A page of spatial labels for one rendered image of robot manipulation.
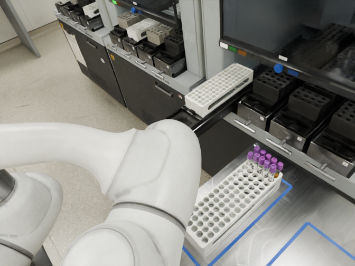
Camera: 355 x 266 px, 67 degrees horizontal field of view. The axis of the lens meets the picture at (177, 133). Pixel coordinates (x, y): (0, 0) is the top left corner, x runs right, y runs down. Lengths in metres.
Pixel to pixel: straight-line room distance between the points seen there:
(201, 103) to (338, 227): 0.57
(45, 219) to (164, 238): 0.58
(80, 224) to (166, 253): 1.58
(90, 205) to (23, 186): 1.14
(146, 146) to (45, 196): 0.53
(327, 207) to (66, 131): 0.68
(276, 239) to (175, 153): 0.46
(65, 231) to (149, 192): 1.58
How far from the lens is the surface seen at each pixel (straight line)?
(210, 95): 1.03
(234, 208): 0.72
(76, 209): 1.93
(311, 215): 0.81
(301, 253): 0.76
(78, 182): 2.05
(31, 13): 4.35
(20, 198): 0.79
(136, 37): 1.59
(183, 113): 1.06
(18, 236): 0.83
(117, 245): 0.27
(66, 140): 0.37
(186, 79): 1.35
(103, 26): 2.09
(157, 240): 0.31
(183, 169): 0.36
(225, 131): 1.26
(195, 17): 1.20
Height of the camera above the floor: 1.51
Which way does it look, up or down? 46 degrees down
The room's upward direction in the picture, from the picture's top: 11 degrees counter-clockwise
